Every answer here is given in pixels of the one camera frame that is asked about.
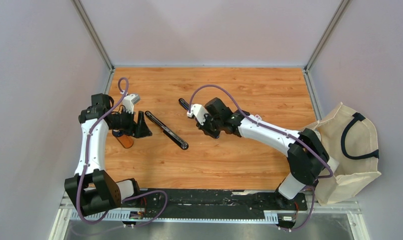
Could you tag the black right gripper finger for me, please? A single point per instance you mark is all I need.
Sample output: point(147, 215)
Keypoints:
point(201, 123)
point(213, 133)

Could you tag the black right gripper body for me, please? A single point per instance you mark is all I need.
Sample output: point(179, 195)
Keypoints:
point(217, 122)

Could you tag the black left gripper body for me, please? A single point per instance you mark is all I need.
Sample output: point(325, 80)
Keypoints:
point(123, 122)

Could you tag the black stapler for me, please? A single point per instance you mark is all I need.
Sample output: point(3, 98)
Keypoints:
point(167, 131)

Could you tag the blue stapler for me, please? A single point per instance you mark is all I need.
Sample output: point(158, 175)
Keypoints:
point(183, 103)

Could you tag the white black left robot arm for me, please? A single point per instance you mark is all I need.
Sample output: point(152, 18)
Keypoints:
point(91, 189)

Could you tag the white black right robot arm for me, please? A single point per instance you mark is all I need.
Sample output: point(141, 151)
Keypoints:
point(307, 157)

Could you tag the orange round object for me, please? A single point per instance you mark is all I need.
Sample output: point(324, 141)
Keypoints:
point(125, 140)

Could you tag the beige tote bag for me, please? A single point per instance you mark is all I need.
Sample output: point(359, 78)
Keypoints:
point(351, 141)

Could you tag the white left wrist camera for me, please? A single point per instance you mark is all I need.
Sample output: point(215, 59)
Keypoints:
point(130, 101)

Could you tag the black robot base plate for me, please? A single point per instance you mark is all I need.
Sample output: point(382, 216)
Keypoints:
point(153, 197)

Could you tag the aluminium frame rail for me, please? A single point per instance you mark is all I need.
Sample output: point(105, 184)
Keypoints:
point(195, 213)

